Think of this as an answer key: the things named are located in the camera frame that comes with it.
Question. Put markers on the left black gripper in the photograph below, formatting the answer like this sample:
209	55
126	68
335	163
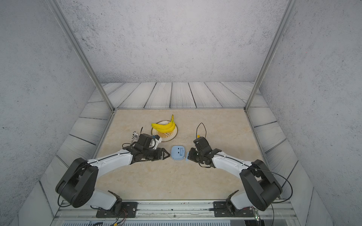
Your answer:
161	157

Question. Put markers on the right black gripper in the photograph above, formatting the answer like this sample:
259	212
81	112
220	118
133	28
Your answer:
190	156

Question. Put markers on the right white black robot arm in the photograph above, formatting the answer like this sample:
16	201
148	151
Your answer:
261	188

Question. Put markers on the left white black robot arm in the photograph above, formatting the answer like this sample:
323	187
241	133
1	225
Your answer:
77	186

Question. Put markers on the round patterned plate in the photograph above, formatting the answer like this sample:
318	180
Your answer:
165	136

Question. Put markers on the yellow banana bunch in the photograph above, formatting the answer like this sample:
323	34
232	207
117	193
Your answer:
165	128

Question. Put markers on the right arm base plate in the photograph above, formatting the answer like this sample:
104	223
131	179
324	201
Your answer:
228	209

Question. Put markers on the aluminium mounting rail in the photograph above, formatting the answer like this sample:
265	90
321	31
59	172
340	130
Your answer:
178	213

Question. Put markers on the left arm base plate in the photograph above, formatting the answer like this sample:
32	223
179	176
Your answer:
120	209

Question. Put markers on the right aluminium frame post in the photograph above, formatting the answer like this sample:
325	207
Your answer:
271	52

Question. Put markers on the aluminium frame post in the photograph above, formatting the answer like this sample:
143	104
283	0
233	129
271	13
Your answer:
61	19
271	52

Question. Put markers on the left aluminium frame post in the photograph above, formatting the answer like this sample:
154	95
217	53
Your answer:
61	19

